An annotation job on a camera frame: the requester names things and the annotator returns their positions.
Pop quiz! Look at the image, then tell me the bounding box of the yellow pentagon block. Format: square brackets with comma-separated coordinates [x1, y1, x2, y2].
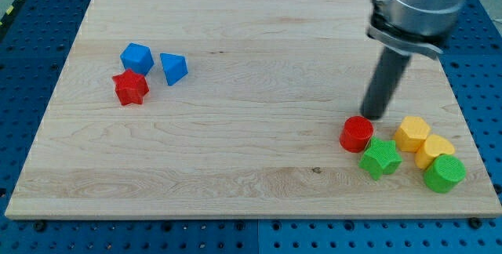
[393, 116, 431, 152]

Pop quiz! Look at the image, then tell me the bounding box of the red cylinder block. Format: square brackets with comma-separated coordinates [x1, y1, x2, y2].
[339, 116, 374, 153]

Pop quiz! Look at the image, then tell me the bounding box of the red star block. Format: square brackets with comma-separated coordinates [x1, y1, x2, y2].
[112, 69, 149, 106]

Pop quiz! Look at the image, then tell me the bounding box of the blue triangular block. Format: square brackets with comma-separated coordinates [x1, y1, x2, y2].
[160, 53, 188, 86]

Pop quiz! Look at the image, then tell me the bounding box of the light wooden board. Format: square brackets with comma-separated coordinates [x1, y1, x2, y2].
[5, 0, 501, 220]

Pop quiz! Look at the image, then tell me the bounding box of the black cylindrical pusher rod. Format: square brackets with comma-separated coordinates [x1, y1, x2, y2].
[360, 47, 411, 120]

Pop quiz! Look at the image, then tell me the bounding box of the green star block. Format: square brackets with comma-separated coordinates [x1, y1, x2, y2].
[358, 136, 402, 180]

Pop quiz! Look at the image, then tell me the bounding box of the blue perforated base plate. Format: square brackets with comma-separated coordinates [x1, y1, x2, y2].
[1, 0, 501, 253]

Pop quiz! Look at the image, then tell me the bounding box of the yellow heart block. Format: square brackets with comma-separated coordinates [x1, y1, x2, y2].
[414, 134, 456, 169]

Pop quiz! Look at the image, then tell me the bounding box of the blue cube block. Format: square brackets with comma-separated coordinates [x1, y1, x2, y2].
[120, 43, 154, 75]

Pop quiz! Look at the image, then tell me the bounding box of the green cylinder block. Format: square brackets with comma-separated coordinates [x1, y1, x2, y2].
[424, 154, 467, 194]

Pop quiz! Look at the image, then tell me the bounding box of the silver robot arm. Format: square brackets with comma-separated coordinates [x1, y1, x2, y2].
[360, 0, 466, 120]

